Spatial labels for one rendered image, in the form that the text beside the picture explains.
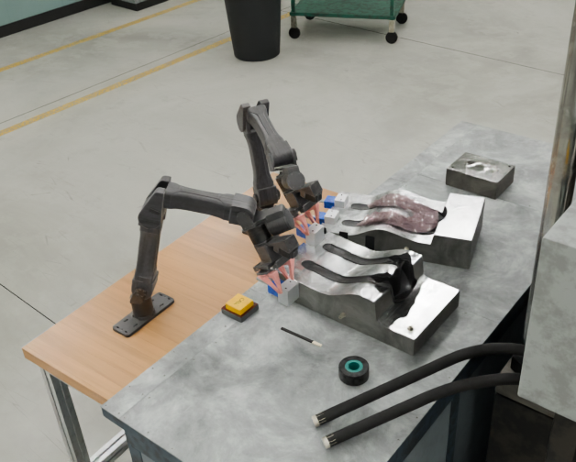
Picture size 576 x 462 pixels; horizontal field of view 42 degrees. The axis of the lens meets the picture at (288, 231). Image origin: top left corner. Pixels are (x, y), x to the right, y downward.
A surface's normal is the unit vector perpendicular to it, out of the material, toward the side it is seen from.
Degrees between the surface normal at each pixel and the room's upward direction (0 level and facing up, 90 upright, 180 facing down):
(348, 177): 0
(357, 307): 90
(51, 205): 0
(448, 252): 90
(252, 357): 0
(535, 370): 90
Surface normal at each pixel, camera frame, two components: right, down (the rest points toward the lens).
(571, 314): -0.62, 0.47
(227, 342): -0.06, -0.83
